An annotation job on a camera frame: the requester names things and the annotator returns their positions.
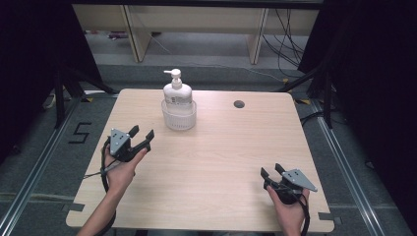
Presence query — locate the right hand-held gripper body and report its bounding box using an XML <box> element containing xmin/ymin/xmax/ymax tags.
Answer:
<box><xmin>264</xmin><ymin>168</ymin><xmax>319</xmax><ymax>206</ymax></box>

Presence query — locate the light wooden desk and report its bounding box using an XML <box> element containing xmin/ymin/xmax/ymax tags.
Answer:
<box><xmin>72</xmin><ymin>4</ymin><xmax>321</xmax><ymax>65</ymax></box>

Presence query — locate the black metal stand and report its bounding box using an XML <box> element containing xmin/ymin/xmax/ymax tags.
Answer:
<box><xmin>53</xmin><ymin>64</ymin><xmax>120</xmax><ymax>130</ymax></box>
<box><xmin>277</xmin><ymin>60</ymin><xmax>334</xmax><ymax>130</ymax></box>

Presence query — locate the grey left gripper cable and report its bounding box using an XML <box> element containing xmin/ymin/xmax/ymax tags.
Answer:
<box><xmin>83</xmin><ymin>162</ymin><xmax>123</xmax><ymax>180</ymax></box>

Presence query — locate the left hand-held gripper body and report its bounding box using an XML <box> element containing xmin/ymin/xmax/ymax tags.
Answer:
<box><xmin>107</xmin><ymin>128</ymin><xmax>149</xmax><ymax>163</ymax></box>

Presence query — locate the white pump bottle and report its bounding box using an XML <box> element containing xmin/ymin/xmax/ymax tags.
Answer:
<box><xmin>162</xmin><ymin>68</ymin><xmax>194</xmax><ymax>116</ymax></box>

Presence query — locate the person's right hand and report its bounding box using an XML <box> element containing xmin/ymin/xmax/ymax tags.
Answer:
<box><xmin>266</xmin><ymin>185</ymin><xmax>311</xmax><ymax>236</ymax></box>

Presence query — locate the aluminium floor rail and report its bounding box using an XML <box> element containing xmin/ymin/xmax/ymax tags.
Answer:
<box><xmin>309</xmin><ymin>97</ymin><xmax>388</xmax><ymax>236</ymax></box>
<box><xmin>0</xmin><ymin>94</ymin><xmax>84</xmax><ymax>236</ymax></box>

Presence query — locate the black curtain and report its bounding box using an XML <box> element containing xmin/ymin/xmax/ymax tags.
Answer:
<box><xmin>297</xmin><ymin>0</ymin><xmax>417</xmax><ymax>228</ymax></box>
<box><xmin>0</xmin><ymin>0</ymin><xmax>103</xmax><ymax>166</ymax></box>

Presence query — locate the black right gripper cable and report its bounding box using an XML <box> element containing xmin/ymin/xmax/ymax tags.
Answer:
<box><xmin>293</xmin><ymin>189</ymin><xmax>312</xmax><ymax>236</ymax></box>

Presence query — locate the black tape strip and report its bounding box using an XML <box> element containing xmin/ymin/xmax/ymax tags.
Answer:
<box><xmin>318</xmin><ymin>211</ymin><xmax>342</xmax><ymax>226</ymax></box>
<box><xmin>61</xmin><ymin>203</ymin><xmax>86</xmax><ymax>212</ymax></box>

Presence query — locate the coiled white cable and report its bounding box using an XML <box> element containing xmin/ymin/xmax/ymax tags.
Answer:
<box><xmin>42</xmin><ymin>92</ymin><xmax>58</xmax><ymax>110</ymax></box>

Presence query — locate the bundle of black cables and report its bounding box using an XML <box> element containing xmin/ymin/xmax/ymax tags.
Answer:
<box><xmin>262</xmin><ymin>8</ymin><xmax>307</xmax><ymax>79</ymax></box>

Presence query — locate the white plastic basket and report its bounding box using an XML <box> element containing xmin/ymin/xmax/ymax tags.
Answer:
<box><xmin>160</xmin><ymin>98</ymin><xmax>198</xmax><ymax>132</ymax></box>

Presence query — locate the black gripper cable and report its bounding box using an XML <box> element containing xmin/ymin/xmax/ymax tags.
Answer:
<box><xmin>99</xmin><ymin>137</ymin><xmax>118</xmax><ymax>236</ymax></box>
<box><xmin>293</xmin><ymin>189</ymin><xmax>312</xmax><ymax>236</ymax></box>

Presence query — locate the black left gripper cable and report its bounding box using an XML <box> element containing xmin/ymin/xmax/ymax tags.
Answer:
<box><xmin>99</xmin><ymin>137</ymin><xmax>118</xmax><ymax>236</ymax></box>

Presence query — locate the person's left hand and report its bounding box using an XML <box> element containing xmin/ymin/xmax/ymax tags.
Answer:
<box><xmin>103</xmin><ymin>147</ymin><xmax>149</xmax><ymax>195</ymax></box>

